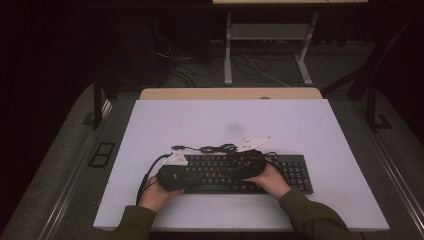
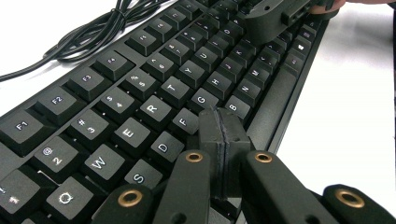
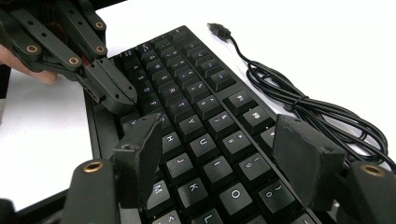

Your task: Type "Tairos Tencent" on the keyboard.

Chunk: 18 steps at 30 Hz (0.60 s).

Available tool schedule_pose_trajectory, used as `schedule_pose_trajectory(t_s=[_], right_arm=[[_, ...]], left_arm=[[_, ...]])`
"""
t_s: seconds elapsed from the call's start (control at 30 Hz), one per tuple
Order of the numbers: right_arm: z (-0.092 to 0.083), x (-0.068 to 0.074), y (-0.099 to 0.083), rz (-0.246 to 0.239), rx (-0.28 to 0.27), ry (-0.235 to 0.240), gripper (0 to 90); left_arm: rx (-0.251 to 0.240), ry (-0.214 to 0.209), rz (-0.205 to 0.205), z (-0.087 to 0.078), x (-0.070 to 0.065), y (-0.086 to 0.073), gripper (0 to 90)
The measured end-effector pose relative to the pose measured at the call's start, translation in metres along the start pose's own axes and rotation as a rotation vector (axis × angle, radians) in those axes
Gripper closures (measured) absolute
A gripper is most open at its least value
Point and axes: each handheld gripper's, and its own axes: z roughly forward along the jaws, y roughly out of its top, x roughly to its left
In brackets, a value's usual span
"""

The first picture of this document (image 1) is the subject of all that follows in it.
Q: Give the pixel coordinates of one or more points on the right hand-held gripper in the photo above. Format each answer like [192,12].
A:
[250,165]

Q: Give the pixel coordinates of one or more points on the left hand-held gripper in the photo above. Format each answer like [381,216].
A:
[173,176]

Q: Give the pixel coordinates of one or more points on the black computer keyboard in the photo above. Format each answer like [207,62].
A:
[293,173]

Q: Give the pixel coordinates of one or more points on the person's right hand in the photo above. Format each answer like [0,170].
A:
[271,183]

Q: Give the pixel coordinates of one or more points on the person's left hand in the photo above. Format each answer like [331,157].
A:
[153,198]

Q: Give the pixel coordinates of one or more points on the white work board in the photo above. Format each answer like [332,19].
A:
[233,116]

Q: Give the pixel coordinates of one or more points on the wooden table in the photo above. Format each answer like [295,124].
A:
[216,93]

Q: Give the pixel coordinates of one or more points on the black metal stand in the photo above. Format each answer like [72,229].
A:
[371,106]

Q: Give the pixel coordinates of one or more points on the black floor socket frame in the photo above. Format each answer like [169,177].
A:
[101,154]

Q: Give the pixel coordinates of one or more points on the white metal desk frame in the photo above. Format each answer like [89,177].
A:
[228,66]

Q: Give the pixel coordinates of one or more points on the aluminium rail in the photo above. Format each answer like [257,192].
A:
[396,173]
[66,196]

